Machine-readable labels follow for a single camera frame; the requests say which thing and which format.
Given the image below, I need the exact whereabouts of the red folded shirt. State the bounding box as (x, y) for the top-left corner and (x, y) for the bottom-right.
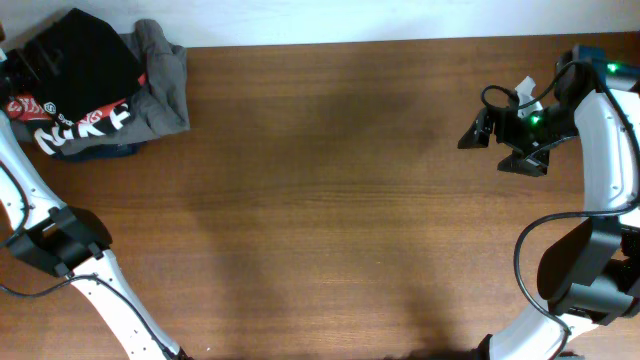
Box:
(4, 94), (126, 124)

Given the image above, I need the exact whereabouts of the grey folded garment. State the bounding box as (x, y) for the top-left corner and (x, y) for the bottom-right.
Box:
(9, 18), (191, 156)

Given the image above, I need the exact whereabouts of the dark blue folded garment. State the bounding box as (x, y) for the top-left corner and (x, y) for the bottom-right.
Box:
(53, 142), (146, 163)

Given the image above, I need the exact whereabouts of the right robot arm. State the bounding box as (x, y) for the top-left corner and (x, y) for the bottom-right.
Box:
(458, 45), (639, 359)

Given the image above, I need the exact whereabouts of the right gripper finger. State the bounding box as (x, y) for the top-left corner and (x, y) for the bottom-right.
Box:
(457, 108), (494, 149)
(497, 150), (550, 177)

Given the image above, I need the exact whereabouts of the black t-shirt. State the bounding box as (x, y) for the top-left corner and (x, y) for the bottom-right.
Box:
(23, 8), (144, 126)

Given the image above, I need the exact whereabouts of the right black cable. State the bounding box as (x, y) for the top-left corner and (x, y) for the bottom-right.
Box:
(479, 59), (640, 360)

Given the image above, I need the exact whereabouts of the black white lettered shirt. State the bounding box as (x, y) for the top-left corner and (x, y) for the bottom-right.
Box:
(33, 101), (133, 156)

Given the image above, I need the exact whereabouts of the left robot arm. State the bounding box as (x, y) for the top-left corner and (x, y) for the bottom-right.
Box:
(1, 114), (188, 359)

